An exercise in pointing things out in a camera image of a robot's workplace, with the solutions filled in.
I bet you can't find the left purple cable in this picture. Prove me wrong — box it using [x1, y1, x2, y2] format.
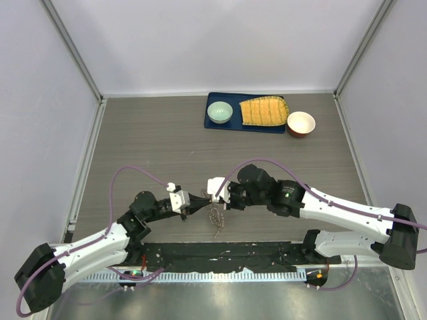
[16, 165, 176, 317]

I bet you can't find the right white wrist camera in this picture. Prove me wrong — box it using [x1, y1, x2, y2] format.
[207, 177, 230, 203]

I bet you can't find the metal disc with keyrings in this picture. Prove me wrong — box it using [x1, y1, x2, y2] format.
[206, 202, 225, 238]

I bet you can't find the yellow woven bamboo basket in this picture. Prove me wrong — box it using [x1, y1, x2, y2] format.
[239, 96, 290, 127]

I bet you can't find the dark blue tray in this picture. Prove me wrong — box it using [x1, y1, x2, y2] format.
[204, 92, 286, 134]

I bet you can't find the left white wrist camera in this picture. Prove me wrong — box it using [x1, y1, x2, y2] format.
[169, 190, 189, 214]

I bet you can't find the slotted white cable duct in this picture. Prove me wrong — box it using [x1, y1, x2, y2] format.
[81, 268, 306, 283]

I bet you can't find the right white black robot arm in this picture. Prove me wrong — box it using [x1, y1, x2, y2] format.
[214, 164, 419, 270]

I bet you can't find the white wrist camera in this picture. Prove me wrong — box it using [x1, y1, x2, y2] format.
[207, 177, 230, 203]
[169, 190, 189, 214]

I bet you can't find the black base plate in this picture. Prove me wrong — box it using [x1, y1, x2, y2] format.
[125, 241, 342, 273]

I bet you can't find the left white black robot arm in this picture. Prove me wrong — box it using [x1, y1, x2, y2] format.
[14, 190, 212, 317]

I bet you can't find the pale green bowl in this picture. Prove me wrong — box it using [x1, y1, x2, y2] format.
[207, 101, 234, 124]

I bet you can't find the brown bowl white inside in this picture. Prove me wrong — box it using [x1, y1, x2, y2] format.
[286, 111, 316, 138]

